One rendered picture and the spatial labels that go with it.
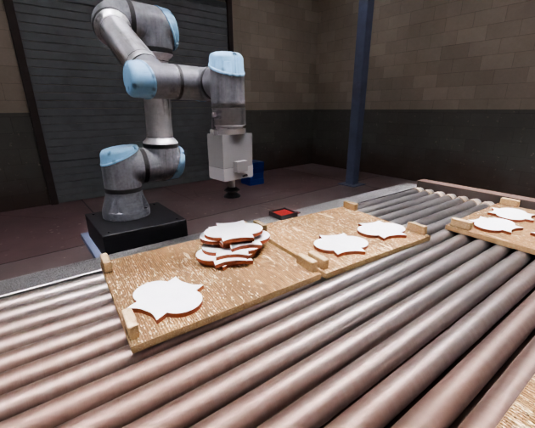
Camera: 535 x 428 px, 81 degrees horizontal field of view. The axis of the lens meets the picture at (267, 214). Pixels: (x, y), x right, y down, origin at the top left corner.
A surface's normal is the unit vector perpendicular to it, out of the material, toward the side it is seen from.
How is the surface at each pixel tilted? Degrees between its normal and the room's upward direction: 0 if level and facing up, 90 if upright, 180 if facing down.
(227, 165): 90
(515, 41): 90
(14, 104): 90
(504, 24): 90
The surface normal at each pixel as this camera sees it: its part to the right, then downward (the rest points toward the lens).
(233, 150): 0.66, 0.24
